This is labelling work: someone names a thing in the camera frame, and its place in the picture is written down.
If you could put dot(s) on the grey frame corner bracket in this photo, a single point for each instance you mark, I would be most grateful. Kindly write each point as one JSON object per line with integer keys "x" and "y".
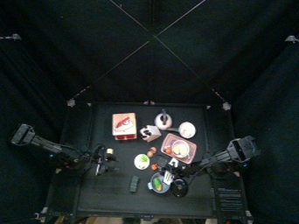
{"x": 71, "y": 102}
{"x": 292, "y": 38}
{"x": 226, "y": 106}
{"x": 149, "y": 102}
{"x": 15, "y": 37}

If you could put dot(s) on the blue toy pot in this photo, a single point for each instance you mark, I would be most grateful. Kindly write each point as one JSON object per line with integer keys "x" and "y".
{"x": 158, "y": 183}

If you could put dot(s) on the red snack box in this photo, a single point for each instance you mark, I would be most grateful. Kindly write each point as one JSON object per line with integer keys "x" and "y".
{"x": 125, "y": 126}

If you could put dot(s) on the orange toy tomato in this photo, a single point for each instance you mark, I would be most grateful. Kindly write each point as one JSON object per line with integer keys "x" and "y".
{"x": 169, "y": 150}

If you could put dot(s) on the small red toy tomato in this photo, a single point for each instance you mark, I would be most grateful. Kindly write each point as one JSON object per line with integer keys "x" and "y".
{"x": 154, "y": 167}

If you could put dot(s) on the white plate with green lettuce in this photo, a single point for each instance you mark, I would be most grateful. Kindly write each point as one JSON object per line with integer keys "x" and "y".
{"x": 142, "y": 161}

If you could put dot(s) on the dark green toy block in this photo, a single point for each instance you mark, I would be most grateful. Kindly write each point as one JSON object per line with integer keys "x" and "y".
{"x": 134, "y": 183}

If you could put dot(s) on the white slotted toy spatula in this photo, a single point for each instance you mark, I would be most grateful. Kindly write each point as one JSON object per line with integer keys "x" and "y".
{"x": 169, "y": 176}

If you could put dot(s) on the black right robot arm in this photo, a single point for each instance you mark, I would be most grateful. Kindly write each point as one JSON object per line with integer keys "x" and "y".
{"x": 230, "y": 153}

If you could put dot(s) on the small cream toy piece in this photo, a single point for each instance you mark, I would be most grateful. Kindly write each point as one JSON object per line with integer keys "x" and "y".
{"x": 110, "y": 151}

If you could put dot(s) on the pink toy tray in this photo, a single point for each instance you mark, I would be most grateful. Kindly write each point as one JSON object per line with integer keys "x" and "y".
{"x": 180, "y": 148}

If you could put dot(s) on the black round pot lid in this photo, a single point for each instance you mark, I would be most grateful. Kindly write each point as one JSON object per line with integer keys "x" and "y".
{"x": 180, "y": 188}

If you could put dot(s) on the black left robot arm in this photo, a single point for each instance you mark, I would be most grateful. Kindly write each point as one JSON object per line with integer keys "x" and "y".
{"x": 43, "y": 143}

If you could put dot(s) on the white plate with fried egg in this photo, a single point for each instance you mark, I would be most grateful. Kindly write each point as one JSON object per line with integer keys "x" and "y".
{"x": 181, "y": 148}

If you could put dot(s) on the brown toy egg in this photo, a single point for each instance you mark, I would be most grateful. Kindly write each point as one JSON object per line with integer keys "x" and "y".
{"x": 154, "y": 149}
{"x": 150, "y": 154}

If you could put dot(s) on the green toy vegetable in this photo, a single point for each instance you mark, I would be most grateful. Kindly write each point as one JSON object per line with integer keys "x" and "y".
{"x": 157, "y": 183}

